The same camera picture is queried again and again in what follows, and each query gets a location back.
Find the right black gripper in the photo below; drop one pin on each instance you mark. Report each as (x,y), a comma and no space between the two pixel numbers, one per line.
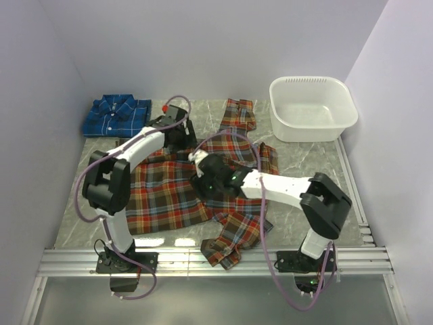
(199,183)

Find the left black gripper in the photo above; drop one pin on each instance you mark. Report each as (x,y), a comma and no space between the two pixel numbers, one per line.
(189,140)

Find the red brown plaid shirt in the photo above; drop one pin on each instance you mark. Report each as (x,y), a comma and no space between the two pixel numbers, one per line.
(166,193)

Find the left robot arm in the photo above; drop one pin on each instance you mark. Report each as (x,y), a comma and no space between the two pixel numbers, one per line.
(107,178)

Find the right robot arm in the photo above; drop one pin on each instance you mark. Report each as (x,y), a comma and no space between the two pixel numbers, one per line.
(324,204)

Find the blue plaid folded shirt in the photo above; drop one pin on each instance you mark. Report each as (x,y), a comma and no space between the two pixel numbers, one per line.
(117,115)

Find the white plastic basin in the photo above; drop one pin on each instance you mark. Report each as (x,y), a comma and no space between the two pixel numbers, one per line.
(310,109)

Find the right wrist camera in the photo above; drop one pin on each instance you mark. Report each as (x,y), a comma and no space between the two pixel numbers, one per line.
(196,158)

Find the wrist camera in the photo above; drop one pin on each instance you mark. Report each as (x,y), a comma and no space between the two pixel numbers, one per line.
(172,114)
(196,158)

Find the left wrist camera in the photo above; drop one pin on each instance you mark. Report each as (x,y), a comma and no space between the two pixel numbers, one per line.
(172,114)

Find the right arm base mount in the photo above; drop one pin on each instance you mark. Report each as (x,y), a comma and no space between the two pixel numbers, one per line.
(296,262)

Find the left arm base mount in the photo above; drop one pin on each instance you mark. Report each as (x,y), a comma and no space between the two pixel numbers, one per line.
(111,263)

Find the black box under rail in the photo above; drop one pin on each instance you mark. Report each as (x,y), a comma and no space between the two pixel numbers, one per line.
(121,284)

